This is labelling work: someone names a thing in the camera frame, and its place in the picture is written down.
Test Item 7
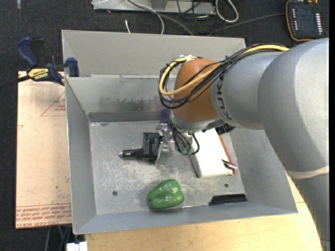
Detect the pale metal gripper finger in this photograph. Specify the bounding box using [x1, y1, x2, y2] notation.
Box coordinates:
[156, 123, 169, 141]
[154, 141, 172, 166]

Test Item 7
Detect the black car charger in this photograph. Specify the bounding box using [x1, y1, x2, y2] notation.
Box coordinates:
[118, 132, 163, 161]

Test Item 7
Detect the white flat box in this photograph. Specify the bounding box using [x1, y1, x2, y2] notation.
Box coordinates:
[188, 129, 233, 179]

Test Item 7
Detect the green toy bell pepper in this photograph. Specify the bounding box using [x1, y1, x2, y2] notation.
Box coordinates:
[146, 179, 185, 211]

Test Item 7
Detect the grey metal bin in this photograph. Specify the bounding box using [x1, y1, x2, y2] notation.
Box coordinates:
[61, 29, 298, 235]

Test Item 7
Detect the dark pen-shaped tool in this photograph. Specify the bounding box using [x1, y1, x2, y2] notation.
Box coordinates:
[221, 158, 238, 170]

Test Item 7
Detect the brown cardboard board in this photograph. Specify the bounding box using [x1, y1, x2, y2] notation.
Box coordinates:
[15, 71, 73, 230]

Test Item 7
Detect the black cylinder on white bracket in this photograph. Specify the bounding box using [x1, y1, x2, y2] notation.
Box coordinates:
[215, 123, 234, 135]

